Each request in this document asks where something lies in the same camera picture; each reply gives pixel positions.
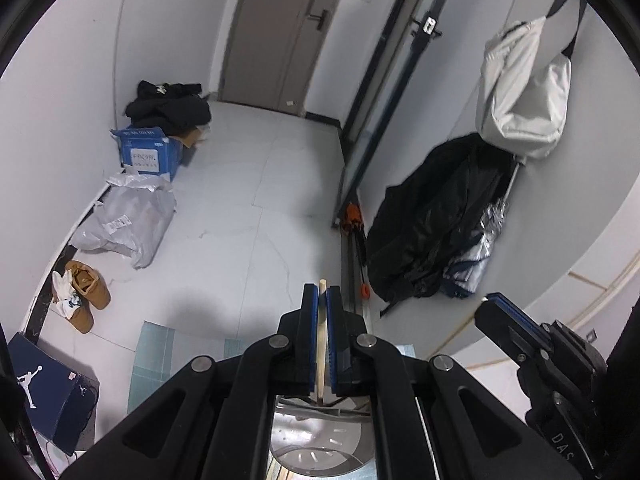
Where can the checkered teal placemat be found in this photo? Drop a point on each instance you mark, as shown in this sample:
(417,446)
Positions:
(155,360)

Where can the pile of black clothes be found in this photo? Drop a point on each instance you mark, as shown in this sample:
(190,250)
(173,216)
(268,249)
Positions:
(170,105)

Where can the brown shoe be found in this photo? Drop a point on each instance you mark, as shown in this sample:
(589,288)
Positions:
(92,285)
(82,320)

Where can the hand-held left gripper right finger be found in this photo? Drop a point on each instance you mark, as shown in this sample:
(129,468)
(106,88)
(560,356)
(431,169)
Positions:
(331,330)

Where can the white shoulder bag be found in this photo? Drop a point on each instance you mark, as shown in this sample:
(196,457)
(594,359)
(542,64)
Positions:
(520,100)

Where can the white metal utensil holder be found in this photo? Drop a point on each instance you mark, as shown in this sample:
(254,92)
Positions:
(320,440)

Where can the orange and black tool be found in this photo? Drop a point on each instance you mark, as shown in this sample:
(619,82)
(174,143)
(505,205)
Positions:
(352,215)

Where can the black door latch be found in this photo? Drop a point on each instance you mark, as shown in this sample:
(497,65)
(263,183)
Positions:
(429,25)

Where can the grey-brown door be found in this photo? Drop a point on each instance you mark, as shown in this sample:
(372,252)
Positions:
(270,35)

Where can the blue cardboard box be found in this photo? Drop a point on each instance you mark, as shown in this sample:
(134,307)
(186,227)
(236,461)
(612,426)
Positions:
(147,157)

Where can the grey plastic mailer bag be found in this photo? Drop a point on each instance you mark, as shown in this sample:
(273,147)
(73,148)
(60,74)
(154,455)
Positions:
(130,220)

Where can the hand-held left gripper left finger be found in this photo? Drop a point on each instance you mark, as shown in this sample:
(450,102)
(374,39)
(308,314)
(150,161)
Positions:
(311,320)

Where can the light wooden chopstick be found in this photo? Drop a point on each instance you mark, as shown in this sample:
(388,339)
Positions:
(323,340)

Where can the brown cardboard box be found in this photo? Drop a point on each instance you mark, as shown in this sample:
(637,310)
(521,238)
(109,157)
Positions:
(192,137)

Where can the black jacket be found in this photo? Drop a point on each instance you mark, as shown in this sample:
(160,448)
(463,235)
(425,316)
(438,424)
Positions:
(430,220)

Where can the black framed glass door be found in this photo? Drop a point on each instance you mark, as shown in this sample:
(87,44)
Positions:
(395,85)

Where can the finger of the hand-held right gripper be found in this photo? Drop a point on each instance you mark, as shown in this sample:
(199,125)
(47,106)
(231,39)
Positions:
(505,325)

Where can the silver folding umbrella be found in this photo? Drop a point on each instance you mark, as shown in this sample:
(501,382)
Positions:
(475,255)

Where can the white sock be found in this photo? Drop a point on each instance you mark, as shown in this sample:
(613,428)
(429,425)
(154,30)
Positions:
(62,292)

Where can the navy shoe box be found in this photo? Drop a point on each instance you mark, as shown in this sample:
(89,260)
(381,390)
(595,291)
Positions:
(50,390)

